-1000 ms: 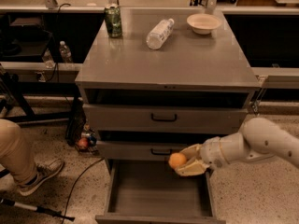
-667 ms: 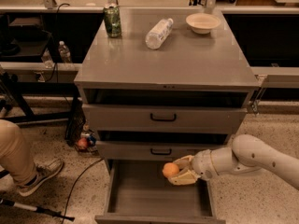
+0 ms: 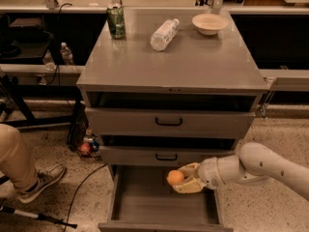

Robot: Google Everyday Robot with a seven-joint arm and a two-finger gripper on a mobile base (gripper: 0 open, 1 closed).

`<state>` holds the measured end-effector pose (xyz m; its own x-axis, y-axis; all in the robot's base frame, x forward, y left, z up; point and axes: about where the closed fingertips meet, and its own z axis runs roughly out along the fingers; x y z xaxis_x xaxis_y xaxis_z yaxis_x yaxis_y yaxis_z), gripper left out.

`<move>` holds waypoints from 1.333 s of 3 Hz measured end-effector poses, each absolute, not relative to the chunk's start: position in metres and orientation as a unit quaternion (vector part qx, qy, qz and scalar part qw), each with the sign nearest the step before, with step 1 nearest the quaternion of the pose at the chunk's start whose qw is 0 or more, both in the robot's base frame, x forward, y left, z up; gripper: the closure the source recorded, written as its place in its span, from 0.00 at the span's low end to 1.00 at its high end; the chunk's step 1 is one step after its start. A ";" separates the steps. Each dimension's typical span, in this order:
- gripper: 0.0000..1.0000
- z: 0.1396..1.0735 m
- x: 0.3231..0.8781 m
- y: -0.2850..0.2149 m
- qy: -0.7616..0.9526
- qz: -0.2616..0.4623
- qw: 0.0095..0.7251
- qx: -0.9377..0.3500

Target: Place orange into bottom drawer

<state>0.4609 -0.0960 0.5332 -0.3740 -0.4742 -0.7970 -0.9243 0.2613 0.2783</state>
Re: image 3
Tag grey middle drawer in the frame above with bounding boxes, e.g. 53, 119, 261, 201
99, 146, 234, 166

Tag orange fruit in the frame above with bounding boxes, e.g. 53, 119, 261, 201
167, 170, 184, 186

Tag black wire basket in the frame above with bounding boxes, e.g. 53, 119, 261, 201
67, 103, 89, 152

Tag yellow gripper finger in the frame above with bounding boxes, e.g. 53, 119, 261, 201
179, 162, 200, 178
173, 176, 206, 194

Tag grey drawer cabinet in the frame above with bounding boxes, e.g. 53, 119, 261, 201
76, 7, 269, 232

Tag person leg beige trousers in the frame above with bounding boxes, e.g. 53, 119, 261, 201
0, 124, 38, 192

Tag clear plastic water bottle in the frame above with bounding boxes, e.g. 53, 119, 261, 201
151, 18, 180, 51

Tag red apple on floor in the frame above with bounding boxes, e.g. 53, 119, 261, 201
79, 143, 91, 156

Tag grey sneaker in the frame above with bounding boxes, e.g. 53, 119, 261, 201
18, 164, 66, 204

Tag black and white rod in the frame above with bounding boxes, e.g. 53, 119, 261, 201
0, 205, 77, 229

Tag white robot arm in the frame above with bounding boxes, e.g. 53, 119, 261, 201
167, 142, 309, 200

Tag grey bottom drawer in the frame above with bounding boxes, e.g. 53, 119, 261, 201
98, 166, 234, 232

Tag grey top drawer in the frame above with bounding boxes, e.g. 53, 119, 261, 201
86, 108, 255, 139

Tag black floor cable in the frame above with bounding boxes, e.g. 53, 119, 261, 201
62, 163, 108, 232

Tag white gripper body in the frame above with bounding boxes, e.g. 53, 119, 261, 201
197, 158, 223, 189

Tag small water bottle on shelf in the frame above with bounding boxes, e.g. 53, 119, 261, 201
60, 43, 74, 66

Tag green soda can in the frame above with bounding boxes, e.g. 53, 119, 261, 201
106, 3, 126, 39

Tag white bowl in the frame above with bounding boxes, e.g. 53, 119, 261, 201
192, 14, 228, 36

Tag grey drawer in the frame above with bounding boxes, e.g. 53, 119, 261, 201
86, 108, 255, 139
98, 166, 234, 232
99, 146, 234, 166

